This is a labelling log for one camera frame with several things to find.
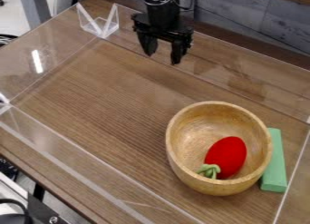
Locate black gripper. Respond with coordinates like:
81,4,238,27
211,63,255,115
131,0,194,64

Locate red plush strawberry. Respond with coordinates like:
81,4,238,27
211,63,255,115
196,136,247,180

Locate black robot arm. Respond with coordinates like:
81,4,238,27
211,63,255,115
131,0,194,64

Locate wooden bowl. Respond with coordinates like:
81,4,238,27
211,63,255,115
166,101,272,196

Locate green rectangular block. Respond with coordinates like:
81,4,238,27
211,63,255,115
260,128,287,193

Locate black table leg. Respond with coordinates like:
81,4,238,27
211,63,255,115
32,183,45,201

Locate clear acrylic corner bracket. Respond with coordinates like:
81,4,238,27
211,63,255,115
76,3,119,39

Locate clear acrylic enclosure wall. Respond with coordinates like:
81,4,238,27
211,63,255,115
0,5,310,224

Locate grey post top left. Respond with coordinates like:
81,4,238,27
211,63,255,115
20,0,51,29

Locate black cable bottom left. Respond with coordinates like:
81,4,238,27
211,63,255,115
0,198,29,224

